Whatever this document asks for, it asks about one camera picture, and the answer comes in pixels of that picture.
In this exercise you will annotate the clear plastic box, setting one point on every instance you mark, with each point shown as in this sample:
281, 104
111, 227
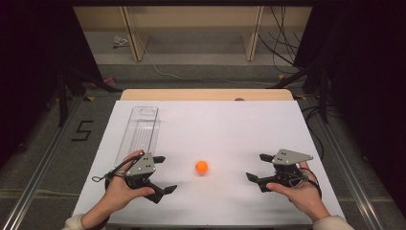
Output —
140, 134

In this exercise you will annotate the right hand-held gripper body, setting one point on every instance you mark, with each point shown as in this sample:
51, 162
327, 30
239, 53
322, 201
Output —
288, 158

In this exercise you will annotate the black metal stand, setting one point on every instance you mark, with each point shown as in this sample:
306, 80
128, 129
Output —
324, 96

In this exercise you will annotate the orange ball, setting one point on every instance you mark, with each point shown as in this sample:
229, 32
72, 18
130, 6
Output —
201, 167

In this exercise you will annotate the aluminium floor rail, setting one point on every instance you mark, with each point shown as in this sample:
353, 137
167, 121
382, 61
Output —
35, 185
351, 179

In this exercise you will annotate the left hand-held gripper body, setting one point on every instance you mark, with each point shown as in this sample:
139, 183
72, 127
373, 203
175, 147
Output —
142, 167

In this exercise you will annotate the light wooden desk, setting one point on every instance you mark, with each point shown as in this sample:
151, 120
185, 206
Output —
191, 19

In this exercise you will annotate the yellow tape piece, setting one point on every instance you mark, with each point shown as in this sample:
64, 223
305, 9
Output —
90, 98
300, 96

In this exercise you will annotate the white table sheet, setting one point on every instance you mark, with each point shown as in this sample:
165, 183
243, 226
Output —
239, 143

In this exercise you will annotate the person's right hand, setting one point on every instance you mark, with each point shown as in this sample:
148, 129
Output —
308, 198

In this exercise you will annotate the person's left hand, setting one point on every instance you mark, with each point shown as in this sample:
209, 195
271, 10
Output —
118, 191

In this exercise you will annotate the crumpled white wrapper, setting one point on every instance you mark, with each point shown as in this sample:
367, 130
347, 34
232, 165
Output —
120, 41

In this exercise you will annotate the wooden table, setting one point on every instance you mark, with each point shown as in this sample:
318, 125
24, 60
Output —
207, 95

